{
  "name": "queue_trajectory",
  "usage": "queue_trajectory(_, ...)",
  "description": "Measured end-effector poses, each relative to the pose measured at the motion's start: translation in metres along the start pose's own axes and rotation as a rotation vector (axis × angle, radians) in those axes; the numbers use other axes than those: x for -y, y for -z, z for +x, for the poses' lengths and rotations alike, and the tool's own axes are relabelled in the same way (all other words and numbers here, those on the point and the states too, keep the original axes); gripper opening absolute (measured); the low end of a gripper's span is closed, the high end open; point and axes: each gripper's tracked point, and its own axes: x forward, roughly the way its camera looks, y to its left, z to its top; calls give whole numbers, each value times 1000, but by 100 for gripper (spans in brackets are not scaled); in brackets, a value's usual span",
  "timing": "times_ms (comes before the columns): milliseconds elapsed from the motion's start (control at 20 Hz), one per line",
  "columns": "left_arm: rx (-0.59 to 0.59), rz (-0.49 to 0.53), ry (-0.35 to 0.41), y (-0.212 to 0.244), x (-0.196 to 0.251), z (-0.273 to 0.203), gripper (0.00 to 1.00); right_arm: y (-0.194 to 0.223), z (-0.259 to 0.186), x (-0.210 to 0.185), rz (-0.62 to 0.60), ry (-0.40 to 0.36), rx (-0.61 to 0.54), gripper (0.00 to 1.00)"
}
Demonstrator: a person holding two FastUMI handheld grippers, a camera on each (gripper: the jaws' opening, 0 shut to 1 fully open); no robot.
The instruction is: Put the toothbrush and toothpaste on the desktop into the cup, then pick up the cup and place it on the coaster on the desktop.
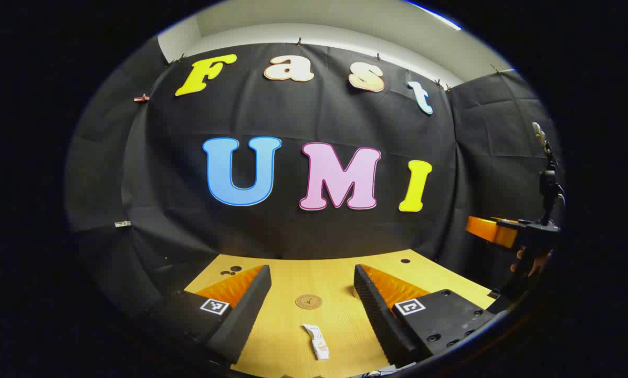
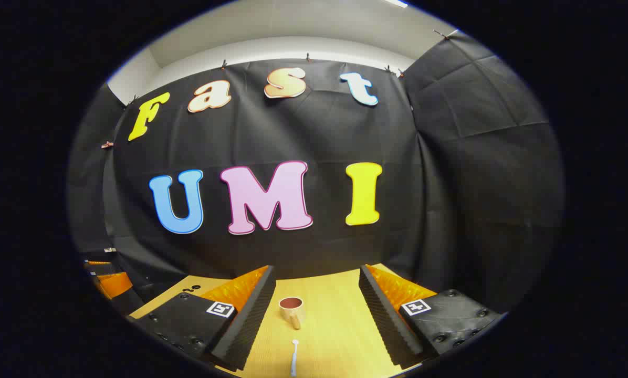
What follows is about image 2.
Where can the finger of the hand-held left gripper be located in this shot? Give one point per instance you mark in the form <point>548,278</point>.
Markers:
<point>115,284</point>
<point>100,268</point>

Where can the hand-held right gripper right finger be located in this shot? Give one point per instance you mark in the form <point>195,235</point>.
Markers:
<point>385,320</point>

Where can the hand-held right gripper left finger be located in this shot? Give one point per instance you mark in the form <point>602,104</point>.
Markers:
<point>251,320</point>

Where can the beige cup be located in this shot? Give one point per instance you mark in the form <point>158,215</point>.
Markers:
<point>293,316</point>

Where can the light blue toothbrush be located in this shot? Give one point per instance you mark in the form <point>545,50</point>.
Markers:
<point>294,362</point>

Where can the wooden desktop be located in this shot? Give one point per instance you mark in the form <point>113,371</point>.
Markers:
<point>335,325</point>

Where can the black backdrop cloth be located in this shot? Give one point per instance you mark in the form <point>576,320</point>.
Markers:
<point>293,131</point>

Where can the ceiling light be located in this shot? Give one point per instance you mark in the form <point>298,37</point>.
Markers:
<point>397,3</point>

